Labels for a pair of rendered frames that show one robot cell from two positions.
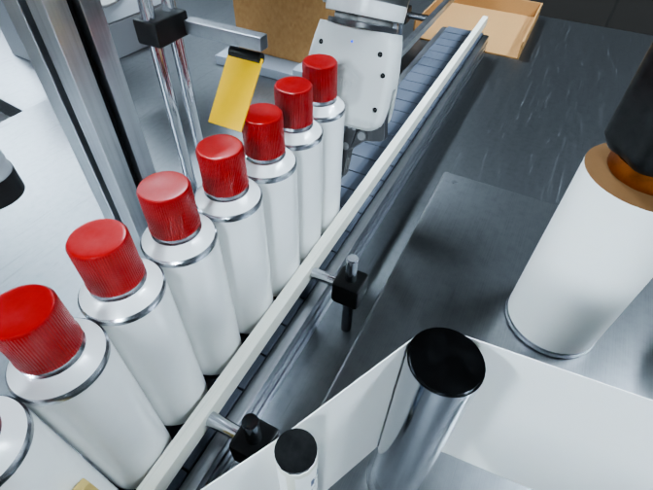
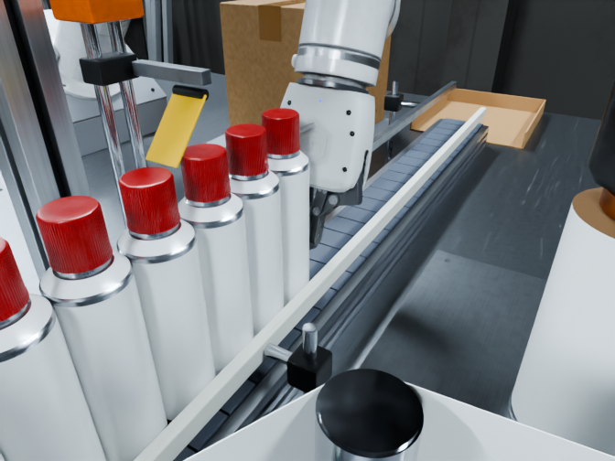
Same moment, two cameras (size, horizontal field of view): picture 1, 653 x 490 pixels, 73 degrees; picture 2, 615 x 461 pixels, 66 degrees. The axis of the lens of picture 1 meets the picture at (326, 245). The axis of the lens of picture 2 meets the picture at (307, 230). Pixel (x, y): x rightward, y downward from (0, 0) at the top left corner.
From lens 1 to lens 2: 0.07 m
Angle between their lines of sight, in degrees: 16
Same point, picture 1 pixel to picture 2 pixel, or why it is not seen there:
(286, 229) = (231, 288)
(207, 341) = (115, 418)
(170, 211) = (69, 234)
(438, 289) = (424, 378)
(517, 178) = (525, 262)
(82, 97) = (19, 135)
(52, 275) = not seen: outside the picture
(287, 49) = not seen: hidden behind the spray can
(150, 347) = (21, 405)
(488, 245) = (487, 328)
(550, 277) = (553, 352)
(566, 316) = (580, 407)
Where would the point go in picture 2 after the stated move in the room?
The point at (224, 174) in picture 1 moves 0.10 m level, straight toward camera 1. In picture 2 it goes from (147, 205) to (127, 310)
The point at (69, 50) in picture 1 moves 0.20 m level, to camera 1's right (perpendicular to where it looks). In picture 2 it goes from (11, 86) to (295, 92)
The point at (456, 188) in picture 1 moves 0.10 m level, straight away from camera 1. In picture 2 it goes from (449, 266) to (463, 228)
